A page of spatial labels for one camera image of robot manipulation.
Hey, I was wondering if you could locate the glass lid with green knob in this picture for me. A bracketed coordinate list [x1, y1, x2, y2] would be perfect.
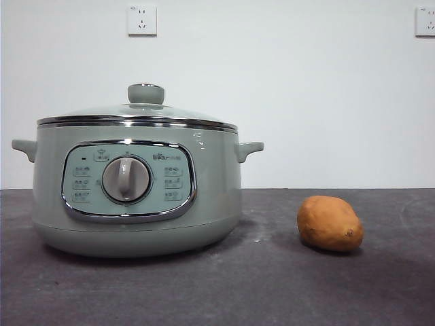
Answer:
[36, 83, 237, 133]

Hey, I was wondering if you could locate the brown potato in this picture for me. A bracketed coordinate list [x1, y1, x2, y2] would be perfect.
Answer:
[296, 196, 365, 253]

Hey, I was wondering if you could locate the pale green electric cooking pot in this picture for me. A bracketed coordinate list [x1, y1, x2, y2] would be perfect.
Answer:
[11, 122, 265, 258]

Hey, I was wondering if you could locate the white wall socket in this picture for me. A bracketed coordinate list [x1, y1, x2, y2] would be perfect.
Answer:
[414, 7, 435, 38]
[127, 5, 158, 37]

